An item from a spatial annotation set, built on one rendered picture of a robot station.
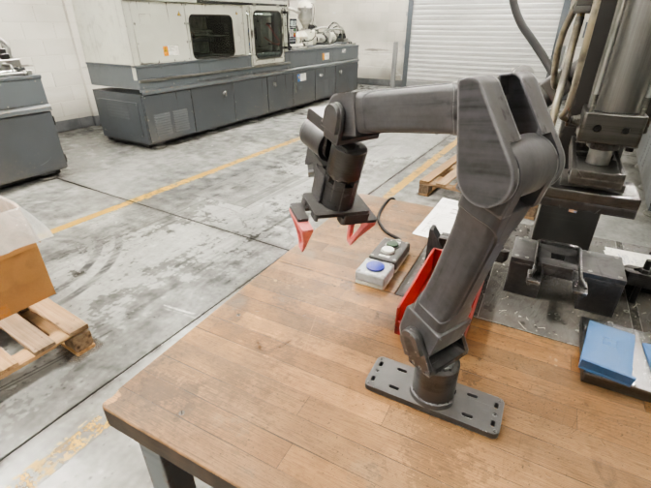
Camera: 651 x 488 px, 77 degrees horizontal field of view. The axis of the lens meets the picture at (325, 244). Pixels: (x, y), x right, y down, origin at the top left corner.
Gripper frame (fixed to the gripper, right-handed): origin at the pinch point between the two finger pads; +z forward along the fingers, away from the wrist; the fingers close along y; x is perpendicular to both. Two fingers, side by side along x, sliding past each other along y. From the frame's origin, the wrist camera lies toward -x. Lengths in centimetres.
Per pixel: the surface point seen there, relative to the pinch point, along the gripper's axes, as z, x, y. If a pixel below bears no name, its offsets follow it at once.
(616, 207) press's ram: -16, 18, -45
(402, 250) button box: 11.9, -6.8, -25.3
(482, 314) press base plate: 8.6, 16.9, -28.7
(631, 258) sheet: 0, 18, -66
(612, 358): 1, 35, -37
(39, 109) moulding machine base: 148, -392, 102
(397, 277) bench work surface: 13.8, -0.5, -20.8
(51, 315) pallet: 130, -113, 74
